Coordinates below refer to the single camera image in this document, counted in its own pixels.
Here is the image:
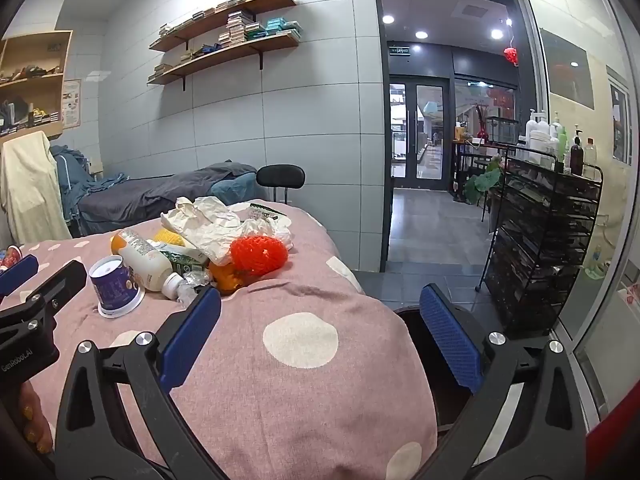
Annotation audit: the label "crumpled white paper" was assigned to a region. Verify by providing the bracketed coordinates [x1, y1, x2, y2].
[160, 196, 246, 265]

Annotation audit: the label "wooden cabinet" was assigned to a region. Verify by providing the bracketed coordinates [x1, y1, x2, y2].
[0, 30, 74, 141]

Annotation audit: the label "pink polka dot blanket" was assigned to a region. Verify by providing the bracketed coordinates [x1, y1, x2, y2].
[0, 200, 441, 480]

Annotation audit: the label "yellow foam fruit net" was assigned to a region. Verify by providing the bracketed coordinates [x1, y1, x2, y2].
[152, 227, 193, 251]

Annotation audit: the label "black stool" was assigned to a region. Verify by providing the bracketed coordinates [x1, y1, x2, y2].
[256, 164, 307, 205]

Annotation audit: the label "clear plastic wrapper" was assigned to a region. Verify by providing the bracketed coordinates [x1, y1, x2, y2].
[177, 270, 216, 308]

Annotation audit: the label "glass tank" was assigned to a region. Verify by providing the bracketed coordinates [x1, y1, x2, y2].
[486, 116, 518, 145]

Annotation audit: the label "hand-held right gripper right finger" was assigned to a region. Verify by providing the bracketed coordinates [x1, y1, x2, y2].
[410, 283, 587, 480]

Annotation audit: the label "teal massage bed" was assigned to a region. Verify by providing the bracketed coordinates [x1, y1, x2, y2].
[209, 172, 266, 206]

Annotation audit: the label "glass door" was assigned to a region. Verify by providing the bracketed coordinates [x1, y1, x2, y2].
[389, 76, 450, 181]

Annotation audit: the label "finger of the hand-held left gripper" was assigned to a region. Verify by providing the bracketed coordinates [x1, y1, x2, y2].
[27, 261, 88, 321]
[0, 254, 40, 297]

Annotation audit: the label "black wire rack trolley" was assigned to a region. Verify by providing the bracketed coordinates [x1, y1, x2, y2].
[475, 142, 604, 333]

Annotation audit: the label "wooden wall shelf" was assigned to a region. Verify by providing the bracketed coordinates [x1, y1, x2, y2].
[146, 30, 304, 92]
[148, 0, 299, 53]

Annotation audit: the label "white plastic bottle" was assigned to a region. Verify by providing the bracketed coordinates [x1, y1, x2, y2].
[120, 229, 186, 302]

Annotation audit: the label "brown pump bottle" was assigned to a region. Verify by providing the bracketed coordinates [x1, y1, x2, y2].
[569, 130, 586, 176]

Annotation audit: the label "black side table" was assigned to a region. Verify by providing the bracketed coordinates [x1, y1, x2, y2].
[451, 140, 506, 196]

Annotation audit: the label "wall shelves with boxes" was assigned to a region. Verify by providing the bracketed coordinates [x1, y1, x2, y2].
[152, 10, 302, 79]

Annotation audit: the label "white pump bottle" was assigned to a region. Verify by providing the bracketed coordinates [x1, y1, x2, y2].
[525, 109, 551, 151]

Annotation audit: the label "green snack packet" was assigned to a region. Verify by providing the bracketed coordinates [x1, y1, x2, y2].
[160, 242, 211, 273]

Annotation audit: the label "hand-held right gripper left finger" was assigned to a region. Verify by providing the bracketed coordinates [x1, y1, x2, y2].
[54, 287, 231, 480]

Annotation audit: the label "cream towel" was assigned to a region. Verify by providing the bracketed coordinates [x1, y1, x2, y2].
[0, 131, 73, 243]

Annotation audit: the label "row of small boxes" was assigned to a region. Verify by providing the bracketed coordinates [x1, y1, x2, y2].
[159, 0, 295, 37]

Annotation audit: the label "green silver wrapper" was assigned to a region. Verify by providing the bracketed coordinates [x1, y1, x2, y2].
[249, 201, 291, 221]

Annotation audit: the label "purple yogurt cup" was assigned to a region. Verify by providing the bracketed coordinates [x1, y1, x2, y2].
[89, 255, 146, 319]

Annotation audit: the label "wall poster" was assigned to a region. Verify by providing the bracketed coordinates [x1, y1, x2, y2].
[61, 79, 82, 130]

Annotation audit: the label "pile of blue cloths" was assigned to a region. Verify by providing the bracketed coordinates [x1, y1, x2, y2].
[50, 144, 128, 226]

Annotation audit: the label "person's left hand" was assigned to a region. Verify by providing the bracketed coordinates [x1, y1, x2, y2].
[15, 382, 53, 456]

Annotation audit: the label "red foam fruit net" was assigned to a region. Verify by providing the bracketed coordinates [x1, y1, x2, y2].
[230, 235, 289, 277]

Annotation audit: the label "green potted plant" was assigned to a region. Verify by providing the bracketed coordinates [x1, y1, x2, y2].
[464, 157, 503, 206]

